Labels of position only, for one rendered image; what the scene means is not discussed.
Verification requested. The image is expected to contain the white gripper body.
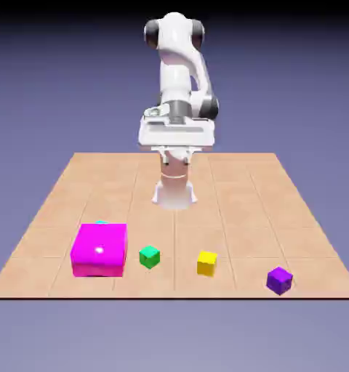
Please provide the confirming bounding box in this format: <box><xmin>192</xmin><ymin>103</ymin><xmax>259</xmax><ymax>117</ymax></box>
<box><xmin>137</xmin><ymin>115</ymin><xmax>216</xmax><ymax>153</ymax></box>

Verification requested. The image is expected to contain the large magenta box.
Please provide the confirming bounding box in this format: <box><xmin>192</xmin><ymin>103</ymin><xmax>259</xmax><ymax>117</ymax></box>
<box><xmin>70</xmin><ymin>222</ymin><xmax>128</xmax><ymax>278</ymax></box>

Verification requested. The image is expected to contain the small purple cube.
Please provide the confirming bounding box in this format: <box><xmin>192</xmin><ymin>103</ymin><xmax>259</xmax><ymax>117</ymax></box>
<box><xmin>265</xmin><ymin>266</ymin><xmax>294</xmax><ymax>296</ymax></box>

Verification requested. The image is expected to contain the small yellow cube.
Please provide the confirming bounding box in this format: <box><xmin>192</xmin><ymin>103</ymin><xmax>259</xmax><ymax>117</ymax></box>
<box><xmin>196</xmin><ymin>250</ymin><xmax>219</xmax><ymax>278</ymax></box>

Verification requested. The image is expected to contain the small green cube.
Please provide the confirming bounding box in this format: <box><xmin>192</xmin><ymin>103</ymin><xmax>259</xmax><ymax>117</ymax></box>
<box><xmin>138</xmin><ymin>245</ymin><xmax>161</xmax><ymax>270</ymax></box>

